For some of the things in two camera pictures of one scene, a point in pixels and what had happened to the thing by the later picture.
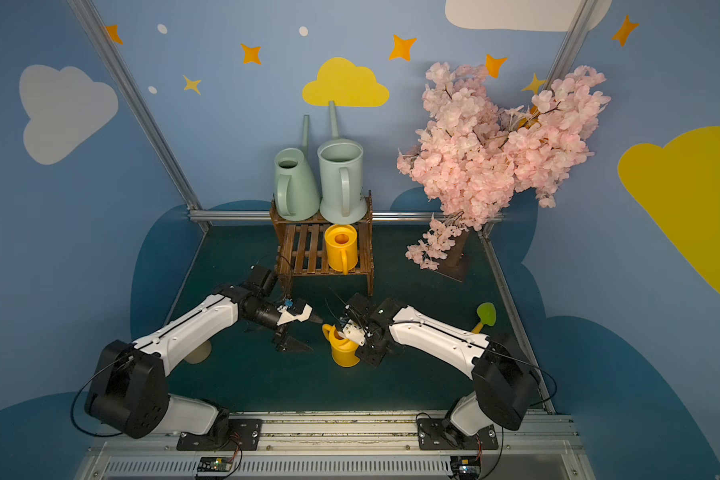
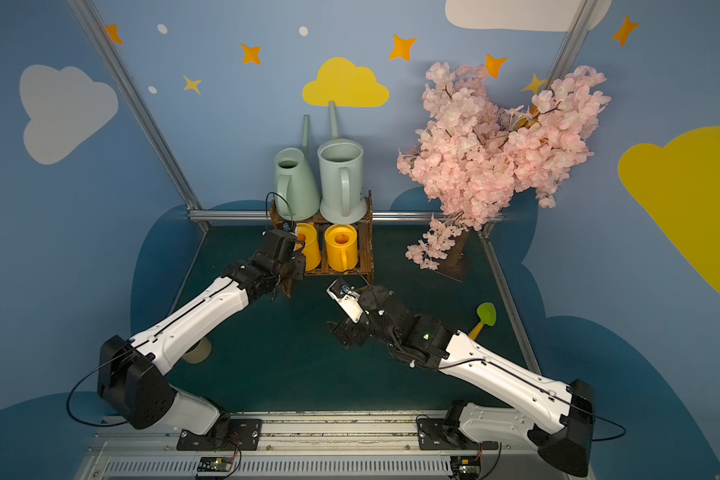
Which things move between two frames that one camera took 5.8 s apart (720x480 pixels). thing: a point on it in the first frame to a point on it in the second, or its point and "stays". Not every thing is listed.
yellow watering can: [344, 352] to [307, 233]
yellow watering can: [342, 248] stays
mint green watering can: [297, 192] stays
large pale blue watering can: [341, 163] stays
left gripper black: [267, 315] to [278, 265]
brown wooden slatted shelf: [301, 249] stays
